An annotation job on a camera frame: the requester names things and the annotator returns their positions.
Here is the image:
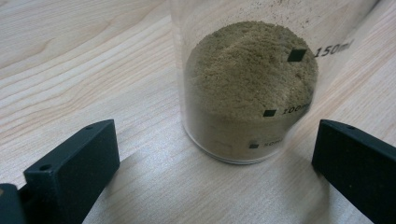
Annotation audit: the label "brown sand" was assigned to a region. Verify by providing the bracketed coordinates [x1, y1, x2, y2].
[183, 20, 319, 161]

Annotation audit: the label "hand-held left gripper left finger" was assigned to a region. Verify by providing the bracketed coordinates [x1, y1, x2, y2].
[18, 119, 121, 224]

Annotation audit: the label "clear glass beaker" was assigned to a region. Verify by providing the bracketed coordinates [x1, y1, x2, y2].
[168, 0, 382, 165]

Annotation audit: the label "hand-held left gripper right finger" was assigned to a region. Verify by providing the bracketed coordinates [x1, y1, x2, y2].
[311, 119, 396, 224]

